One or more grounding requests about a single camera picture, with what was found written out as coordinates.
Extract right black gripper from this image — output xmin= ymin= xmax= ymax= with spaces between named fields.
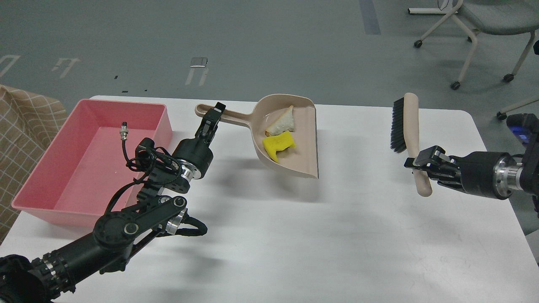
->
xmin=404 ymin=146 xmax=516 ymax=200

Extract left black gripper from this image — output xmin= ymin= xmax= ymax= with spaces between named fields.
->
xmin=172 ymin=102 xmax=226 ymax=180

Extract beige hand brush black bristles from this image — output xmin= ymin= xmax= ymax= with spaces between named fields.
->
xmin=390 ymin=93 xmax=433 ymax=197

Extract yellow sponge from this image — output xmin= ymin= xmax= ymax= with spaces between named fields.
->
xmin=262 ymin=132 xmax=296 ymax=163

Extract beige plastic dustpan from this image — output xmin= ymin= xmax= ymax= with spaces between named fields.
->
xmin=221 ymin=94 xmax=319 ymax=179

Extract bread slice piece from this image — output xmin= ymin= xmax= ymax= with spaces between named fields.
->
xmin=264 ymin=105 xmax=295 ymax=137

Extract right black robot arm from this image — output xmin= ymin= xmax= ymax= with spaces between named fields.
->
xmin=404 ymin=114 xmax=539 ymax=208

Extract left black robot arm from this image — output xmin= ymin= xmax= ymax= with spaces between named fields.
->
xmin=1 ymin=102 xmax=226 ymax=303

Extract pink plastic bin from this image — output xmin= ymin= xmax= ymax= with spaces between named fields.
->
xmin=11 ymin=99 xmax=173 ymax=228

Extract metal floor plate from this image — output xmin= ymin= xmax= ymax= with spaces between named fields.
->
xmin=190 ymin=57 xmax=208 ymax=68

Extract person dark sleeve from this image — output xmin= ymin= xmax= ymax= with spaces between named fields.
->
xmin=533 ymin=41 xmax=539 ymax=55

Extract grey office chair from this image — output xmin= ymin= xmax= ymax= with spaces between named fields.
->
xmin=414 ymin=0 xmax=539 ymax=90

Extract beige checkered cloth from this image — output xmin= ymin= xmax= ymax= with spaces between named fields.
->
xmin=0 ymin=85 xmax=67 ymax=240

